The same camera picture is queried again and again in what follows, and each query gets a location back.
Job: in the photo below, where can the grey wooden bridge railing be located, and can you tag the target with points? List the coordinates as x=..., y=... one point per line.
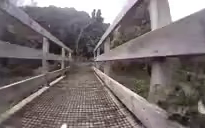
x=163, y=43
x=20, y=51

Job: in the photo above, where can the mesh-covered wooden bridge deck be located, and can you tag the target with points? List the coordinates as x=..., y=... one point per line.
x=78, y=100

